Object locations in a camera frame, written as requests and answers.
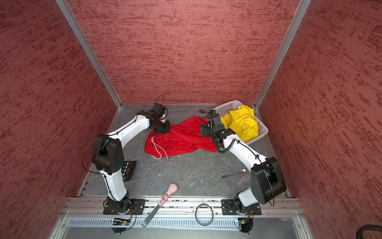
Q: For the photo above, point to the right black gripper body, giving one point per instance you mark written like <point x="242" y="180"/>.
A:
<point x="207" y="130"/>

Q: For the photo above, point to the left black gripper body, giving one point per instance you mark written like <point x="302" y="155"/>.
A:
<point x="161" y="127"/>

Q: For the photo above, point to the red shorts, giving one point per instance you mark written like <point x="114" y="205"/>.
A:
<point x="183" y="138"/>

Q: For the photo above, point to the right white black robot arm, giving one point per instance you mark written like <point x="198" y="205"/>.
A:
<point x="267" y="178"/>

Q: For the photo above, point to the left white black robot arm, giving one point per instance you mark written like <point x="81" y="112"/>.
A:
<point x="108" y="155"/>

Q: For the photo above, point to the yellow shorts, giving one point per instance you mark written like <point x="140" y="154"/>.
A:
<point x="242" y="122"/>

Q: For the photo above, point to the black calculator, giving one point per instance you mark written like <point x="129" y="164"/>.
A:
<point x="127" y="170"/>

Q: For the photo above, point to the metal spoon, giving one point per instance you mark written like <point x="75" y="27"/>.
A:
<point x="240" y="172"/>

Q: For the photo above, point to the white plastic basket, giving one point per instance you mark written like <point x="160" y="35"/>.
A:
<point x="225" y="108"/>

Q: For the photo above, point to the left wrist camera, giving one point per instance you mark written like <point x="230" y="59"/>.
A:
<point x="160" y="111"/>

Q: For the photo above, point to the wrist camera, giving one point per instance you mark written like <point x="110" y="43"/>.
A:
<point x="160" y="111"/>
<point x="213" y="115"/>

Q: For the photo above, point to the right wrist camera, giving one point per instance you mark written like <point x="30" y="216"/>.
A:
<point x="213" y="115"/>

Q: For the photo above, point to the pink cat-paw handled knife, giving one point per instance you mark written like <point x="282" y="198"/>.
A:
<point x="171" y="190"/>

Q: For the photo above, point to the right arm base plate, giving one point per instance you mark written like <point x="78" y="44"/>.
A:
<point x="229" y="206"/>

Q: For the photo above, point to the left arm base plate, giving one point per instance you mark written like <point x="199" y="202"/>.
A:
<point x="135" y="206"/>

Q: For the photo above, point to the black cable corner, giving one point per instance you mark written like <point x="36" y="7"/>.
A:
<point x="367" y="227"/>

